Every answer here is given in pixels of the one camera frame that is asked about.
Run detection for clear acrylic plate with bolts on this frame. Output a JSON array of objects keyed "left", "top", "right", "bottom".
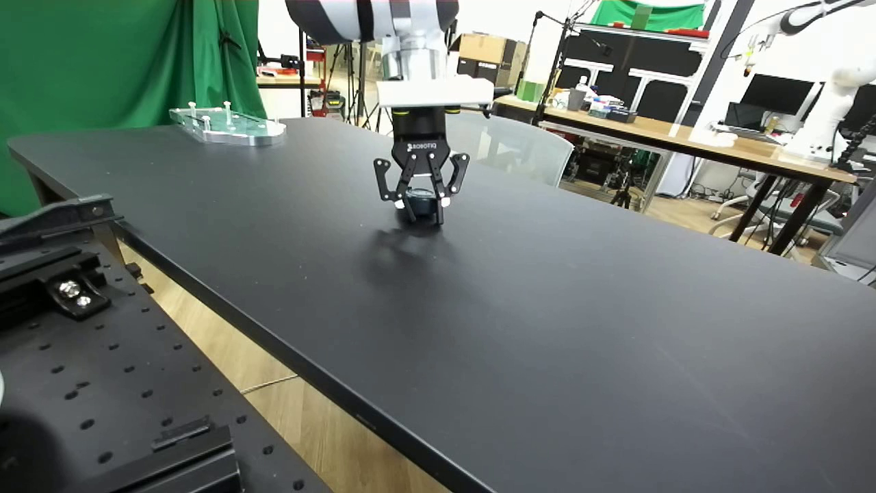
[{"left": 168, "top": 100, "right": 287, "bottom": 150}]

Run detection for cardboard box with black stripe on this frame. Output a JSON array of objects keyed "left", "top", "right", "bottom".
[{"left": 455, "top": 32, "right": 532, "bottom": 93}]

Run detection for black camera tripod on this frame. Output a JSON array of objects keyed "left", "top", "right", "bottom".
[
  {"left": 325, "top": 39, "right": 366, "bottom": 121},
  {"left": 357, "top": 84, "right": 394, "bottom": 139}
]

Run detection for green hanging cloth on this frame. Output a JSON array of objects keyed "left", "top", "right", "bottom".
[{"left": 588, "top": 0, "right": 711, "bottom": 37}]

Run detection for black flat bracket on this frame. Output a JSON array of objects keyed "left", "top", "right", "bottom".
[{"left": 65, "top": 416, "right": 243, "bottom": 493}]

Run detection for green curtain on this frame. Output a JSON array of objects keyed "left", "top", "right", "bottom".
[{"left": 0, "top": 0, "right": 269, "bottom": 219}]

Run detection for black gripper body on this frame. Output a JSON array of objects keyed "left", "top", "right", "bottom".
[{"left": 391, "top": 108, "right": 451, "bottom": 178}]

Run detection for grey mesh office chair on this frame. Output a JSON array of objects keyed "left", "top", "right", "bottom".
[{"left": 447, "top": 111, "right": 577, "bottom": 189}]

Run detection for black mounting rail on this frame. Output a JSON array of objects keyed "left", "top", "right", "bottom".
[{"left": 0, "top": 191, "right": 121, "bottom": 263}]

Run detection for white partition black windows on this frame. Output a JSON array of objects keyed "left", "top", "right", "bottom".
[{"left": 554, "top": 26, "right": 706, "bottom": 126}]

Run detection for black clamp with silver screws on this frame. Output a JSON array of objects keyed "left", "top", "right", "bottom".
[{"left": 41, "top": 265, "right": 116, "bottom": 323}]

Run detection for small black monitor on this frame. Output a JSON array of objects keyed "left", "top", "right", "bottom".
[{"left": 724, "top": 100, "right": 772, "bottom": 131}]

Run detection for black perforated breadboard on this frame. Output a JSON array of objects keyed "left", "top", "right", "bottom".
[{"left": 0, "top": 238, "right": 332, "bottom": 493}]

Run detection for long wooden desk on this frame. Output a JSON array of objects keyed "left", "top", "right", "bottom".
[{"left": 490, "top": 91, "right": 861, "bottom": 258}]

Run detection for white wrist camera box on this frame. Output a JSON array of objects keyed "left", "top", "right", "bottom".
[{"left": 375, "top": 75, "right": 495, "bottom": 113}]

